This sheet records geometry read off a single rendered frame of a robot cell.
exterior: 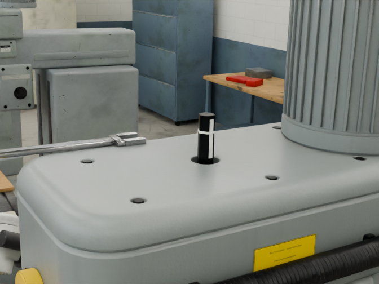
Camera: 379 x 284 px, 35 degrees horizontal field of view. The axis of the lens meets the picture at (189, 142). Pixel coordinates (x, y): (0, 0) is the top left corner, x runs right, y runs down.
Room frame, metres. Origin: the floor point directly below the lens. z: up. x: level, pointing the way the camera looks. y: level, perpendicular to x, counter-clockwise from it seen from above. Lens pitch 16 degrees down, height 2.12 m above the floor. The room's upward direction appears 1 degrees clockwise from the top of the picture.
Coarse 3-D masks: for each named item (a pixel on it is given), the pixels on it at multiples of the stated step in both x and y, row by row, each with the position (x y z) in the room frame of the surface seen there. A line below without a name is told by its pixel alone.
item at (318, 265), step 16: (368, 240) 0.67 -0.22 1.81; (320, 256) 0.62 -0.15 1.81; (336, 256) 0.63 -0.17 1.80; (352, 256) 0.63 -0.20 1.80; (368, 256) 0.64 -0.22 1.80; (256, 272) 0.59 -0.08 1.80; (272, 272) 0.59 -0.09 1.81; (288, 272) 0.59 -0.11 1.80; (304, 272) 0.60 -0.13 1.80; (320, 272) 0.61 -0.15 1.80; (336, 272) 0.62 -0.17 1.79; (352, 272) 0.63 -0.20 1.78
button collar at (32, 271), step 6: (24, 270) 0.61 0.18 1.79; (30, 270) 0.60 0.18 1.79; (36, 270) 0.60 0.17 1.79; (18, 276) 0.61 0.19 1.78; (24, 276) 0.59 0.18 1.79; (30, 276) 0.59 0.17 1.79; (36, 276) 0.60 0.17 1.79; (18, 282) 0.61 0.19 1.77; (24, 282) 0.59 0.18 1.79; (30, 282) 0.59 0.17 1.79; (36, 282) 0.59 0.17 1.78; (42, 282) 0.59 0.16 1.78
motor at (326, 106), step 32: (320, 0) 0.78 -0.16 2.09; (352, 0) 0.76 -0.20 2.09; (288, 32) 0.86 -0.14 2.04; (320, 32) 0.78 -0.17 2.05; (352, 32) 0.76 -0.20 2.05; (288, 64) 0.84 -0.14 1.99; (320, 64) 0.78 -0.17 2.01; (352, 64) 0.75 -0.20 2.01; (288, 96) 0.83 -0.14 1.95; (320, 96) 0.77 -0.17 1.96; (352, 96) 0.76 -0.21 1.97; (288, 128) 0.82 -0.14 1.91; (320, 128) 0.77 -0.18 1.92; (352, 128) 0.76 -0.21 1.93
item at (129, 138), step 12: (132, 132) 0.81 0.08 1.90; (48, 144) 0.74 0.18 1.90; (60, 144) 0.74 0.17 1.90; (72, 144) 0.75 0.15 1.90; (84, 144) 0.75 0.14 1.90; (96, 144) 0.76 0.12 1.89; (108, 144) 0.77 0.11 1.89; (120, 144) 0.76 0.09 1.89; (132, 144) 0.77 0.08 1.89; (0, 156) 0.70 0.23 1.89; (12, 156) 0.71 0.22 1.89
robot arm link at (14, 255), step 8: (0, 224) 1.13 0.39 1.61; (8, 224) 1.14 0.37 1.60; (0, 232) 1.10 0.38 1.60; (8, 232) 1.09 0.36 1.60; (16, 232) 1.14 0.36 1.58; (0, 240) 1.09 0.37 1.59; (8, 240) 1.08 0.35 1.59; (16, 240) 1.09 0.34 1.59; (0, 248) 1.10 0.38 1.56; (8, 248) 1.11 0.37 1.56; (16, 248) 1.09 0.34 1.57; (0, 256) 1.09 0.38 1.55; (8, 256) 1.10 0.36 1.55; (16, 256) 1.11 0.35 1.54; (0, 264) 1.08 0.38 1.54; (8, 264) 1.10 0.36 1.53; (16, 264) 1.14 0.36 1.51; (0, 272) 1.09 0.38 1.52; (8, 272) 1.09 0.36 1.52
